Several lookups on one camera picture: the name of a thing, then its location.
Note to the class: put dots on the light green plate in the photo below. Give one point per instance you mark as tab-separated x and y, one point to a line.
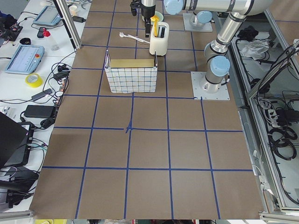
158	16

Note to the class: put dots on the black power adapter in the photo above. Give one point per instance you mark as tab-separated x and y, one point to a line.
39	111

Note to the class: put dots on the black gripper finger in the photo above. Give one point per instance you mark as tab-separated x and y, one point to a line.
134	12
147	31

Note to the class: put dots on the aluminium frame post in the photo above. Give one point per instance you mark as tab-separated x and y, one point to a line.
68	22

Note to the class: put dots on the blue teach pendant near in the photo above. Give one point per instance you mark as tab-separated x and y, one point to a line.
25	60

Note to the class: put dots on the wire basket with wooden shelf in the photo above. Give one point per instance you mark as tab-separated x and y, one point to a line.
131	75

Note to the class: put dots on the yellow tape roll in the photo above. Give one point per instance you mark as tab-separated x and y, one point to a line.
33	80

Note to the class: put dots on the toast slice in toaster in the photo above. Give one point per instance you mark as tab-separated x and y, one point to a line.
155	20

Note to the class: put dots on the blue teach pendant far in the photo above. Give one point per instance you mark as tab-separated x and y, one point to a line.
49	17

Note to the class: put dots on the white two-slot toaster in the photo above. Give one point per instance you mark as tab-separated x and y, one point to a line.
159	44

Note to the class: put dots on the blue teach pendant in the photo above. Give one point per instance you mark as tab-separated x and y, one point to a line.
25	60
49	17

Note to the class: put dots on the white paper cup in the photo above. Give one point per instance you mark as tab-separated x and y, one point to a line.
73	10

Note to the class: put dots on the black laptop computer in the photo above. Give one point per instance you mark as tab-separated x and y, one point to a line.
15	139

